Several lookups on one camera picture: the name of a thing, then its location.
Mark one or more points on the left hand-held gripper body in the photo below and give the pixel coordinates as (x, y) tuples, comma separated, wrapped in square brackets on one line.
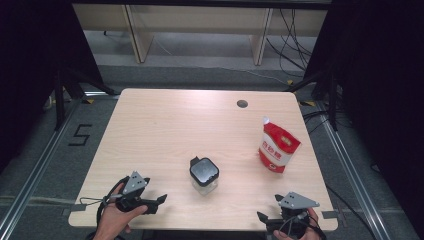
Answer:
[(135, 182)]

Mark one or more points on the black curtain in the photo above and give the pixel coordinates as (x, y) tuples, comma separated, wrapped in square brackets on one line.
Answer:
[(383, 83), (33, 66)]

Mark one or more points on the yellow floor tape piece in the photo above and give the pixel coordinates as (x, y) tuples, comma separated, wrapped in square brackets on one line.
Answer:
[(308, 103), (290, 82), (88, 101)]

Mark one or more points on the clear jar with black lid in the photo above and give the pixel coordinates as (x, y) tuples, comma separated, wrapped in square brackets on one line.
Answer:
[(204, 171)]

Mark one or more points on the aluminium floor rail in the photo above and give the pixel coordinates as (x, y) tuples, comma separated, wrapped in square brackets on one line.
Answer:
[(36, 170), (353, 180)]

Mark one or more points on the beige wooden shelf unit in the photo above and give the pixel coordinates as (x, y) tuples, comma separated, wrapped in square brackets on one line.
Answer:
[(200, 20)]

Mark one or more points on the person's right hand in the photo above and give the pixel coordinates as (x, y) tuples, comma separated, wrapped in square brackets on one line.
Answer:
[(315, 230)]

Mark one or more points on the person's left hand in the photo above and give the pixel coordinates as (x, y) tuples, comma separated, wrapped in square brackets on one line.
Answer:
[(115, 218)]

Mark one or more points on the black metal stand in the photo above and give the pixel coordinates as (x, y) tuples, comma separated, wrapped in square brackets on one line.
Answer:
[(59, 100), (332, 103)]

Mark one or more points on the red and white sugar bag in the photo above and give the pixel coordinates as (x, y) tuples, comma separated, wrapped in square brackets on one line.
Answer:
[(278, 148)]

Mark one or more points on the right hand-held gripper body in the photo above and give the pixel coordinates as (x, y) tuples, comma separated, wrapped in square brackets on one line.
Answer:
[(296, 201)]

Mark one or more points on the grey tape strip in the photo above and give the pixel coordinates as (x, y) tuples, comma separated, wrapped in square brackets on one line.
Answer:
[(330, 214), (78, 208)]

